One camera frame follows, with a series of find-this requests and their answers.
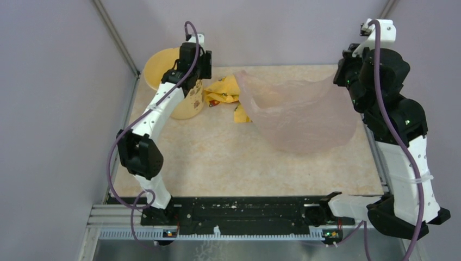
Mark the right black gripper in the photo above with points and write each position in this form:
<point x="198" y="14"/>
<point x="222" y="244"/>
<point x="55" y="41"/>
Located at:
<point x="343" y="62"/>

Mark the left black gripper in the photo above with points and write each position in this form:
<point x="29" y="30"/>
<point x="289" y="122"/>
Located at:
<point x="205" y="60"/>

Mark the yellow printed wrapper bag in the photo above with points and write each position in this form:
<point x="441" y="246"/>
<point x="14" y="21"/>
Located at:
<point x="226" y="91"/>

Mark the translucent pink plastic bag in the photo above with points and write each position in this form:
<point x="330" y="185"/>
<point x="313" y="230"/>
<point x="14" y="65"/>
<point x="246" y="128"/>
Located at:
<point x="298" y="115"/>

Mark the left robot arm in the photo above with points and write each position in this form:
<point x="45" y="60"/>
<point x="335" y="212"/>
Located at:
<point x="137" y="146"/>

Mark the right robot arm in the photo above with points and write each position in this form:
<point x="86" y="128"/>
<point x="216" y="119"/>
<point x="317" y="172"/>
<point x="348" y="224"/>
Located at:
<point x="399" y="128"/>

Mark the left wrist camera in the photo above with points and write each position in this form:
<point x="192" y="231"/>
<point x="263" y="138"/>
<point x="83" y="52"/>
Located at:
<point x="194" y="38"/>

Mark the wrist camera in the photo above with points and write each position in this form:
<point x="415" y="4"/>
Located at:
<point x="380" y="31"/>
<point x="194" y="38"/>

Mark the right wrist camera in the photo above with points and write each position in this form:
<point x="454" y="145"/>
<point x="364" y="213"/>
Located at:
<point x="380" y="31"/>

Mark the right aluminium frame post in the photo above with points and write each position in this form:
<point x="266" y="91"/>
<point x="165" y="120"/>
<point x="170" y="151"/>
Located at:
<point x="388" y="8"/>

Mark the aluminium frame post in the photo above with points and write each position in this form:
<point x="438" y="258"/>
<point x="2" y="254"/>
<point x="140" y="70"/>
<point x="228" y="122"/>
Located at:
<point x="115" y="36"/>
<point x="388" y="8"/>

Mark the left aluminium frame post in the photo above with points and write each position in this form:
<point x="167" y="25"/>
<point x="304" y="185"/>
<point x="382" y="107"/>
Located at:
<point x="115" y="36"/>

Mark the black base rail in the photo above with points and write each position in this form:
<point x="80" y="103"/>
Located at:
<point x="268" y="215"/>

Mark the grey cable duct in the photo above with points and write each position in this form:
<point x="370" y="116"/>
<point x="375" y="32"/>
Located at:
<point x="159" y="234"/>

